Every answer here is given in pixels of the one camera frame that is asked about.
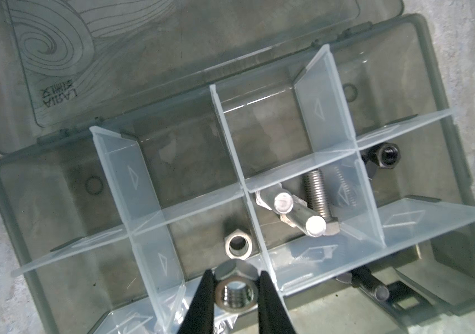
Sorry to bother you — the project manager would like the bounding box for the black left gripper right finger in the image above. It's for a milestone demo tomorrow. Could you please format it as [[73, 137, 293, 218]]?
[[258, 271, 296, 334]]

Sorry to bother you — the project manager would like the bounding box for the black hex nut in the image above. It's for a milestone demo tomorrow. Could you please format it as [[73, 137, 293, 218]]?
[[363, 142, 401, 169]]

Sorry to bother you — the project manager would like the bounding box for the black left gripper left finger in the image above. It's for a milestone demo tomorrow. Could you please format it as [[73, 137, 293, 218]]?
[[178, 269, 216, 334]]

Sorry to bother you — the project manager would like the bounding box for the silver hex nut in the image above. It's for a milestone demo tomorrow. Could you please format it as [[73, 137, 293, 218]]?
[[214, 259, 260, 313], [224, 229, 253, 260]]

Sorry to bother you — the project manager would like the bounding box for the silver hex bolt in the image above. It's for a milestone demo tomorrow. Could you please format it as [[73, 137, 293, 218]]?
[[255, 184, 326, 237], [303, 169, 340, 236]]

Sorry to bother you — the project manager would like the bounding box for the grey transparent organizer box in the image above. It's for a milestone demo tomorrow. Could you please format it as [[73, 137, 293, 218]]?
[[0, 1, 475, 333]]

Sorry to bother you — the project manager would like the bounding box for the black hex bolt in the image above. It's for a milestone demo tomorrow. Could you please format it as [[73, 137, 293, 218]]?
[[336, 267, 390, 302]]

